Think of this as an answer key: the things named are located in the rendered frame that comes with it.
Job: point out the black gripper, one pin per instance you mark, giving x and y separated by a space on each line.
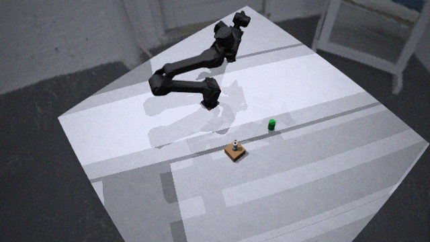
239 20

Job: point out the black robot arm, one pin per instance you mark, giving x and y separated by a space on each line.
224 46

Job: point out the brown square block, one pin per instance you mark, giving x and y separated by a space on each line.
235 155

